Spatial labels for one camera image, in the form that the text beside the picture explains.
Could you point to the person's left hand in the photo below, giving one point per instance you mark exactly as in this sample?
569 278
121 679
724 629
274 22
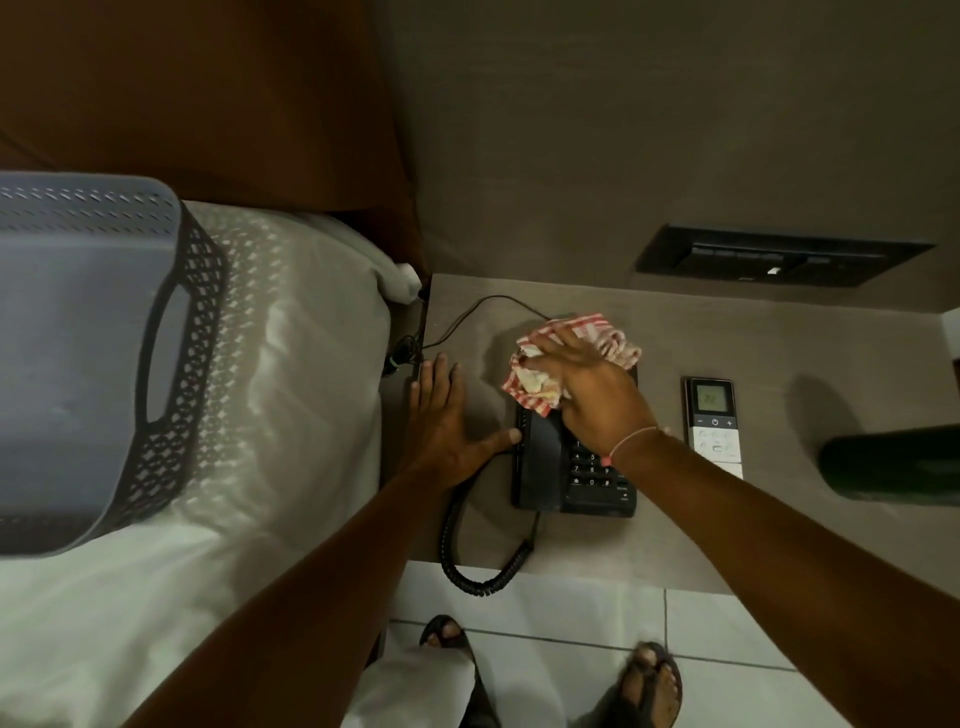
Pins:
439 435

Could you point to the person's right hand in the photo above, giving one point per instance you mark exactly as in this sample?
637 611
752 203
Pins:
600 401

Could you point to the person's left middle finger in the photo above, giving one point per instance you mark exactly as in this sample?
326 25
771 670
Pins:
442 384

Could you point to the person's left little finger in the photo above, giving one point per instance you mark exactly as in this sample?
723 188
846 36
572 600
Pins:
415 401

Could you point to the person's left thumb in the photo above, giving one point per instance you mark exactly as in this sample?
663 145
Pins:
501 442

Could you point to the person's right fingers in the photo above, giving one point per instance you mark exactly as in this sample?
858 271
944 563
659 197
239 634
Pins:
559 349

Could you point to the black telephone handset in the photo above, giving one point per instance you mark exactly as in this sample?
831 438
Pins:
540 465

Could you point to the red white checked cloth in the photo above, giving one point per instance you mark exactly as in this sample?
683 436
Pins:
607 337

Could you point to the person's left forearm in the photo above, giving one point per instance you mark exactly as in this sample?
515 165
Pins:
300 600

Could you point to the person's right forearm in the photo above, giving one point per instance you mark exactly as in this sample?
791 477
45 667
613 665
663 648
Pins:
787 577

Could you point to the black telephone base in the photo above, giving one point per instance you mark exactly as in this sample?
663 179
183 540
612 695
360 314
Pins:
596 484

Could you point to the white pillow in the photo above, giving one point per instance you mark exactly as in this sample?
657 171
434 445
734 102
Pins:
379 259

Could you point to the white remote control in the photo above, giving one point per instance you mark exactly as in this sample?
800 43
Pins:
712 420

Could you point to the white bed sheet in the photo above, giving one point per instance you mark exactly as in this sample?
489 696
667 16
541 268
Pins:
247 465

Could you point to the black left sandal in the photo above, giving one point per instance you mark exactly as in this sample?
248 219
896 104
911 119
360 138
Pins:
457 660

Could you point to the black sandal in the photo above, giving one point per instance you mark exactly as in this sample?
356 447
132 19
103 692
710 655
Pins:
652 686
457 660

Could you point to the person's white trouser leg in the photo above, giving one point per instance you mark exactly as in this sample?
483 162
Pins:
412 694

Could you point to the black right sandal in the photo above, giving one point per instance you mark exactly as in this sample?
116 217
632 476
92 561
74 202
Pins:
652 686

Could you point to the grey perforated plastic basket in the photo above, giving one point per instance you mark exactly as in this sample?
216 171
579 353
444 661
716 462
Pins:
82 360

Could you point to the dark green bottle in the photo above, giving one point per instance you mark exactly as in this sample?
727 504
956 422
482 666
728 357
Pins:
892 465

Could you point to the brown headboard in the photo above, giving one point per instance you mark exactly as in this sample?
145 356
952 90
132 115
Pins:
202 97

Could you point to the black wall switch panel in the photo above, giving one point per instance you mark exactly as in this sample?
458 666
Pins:
780 255

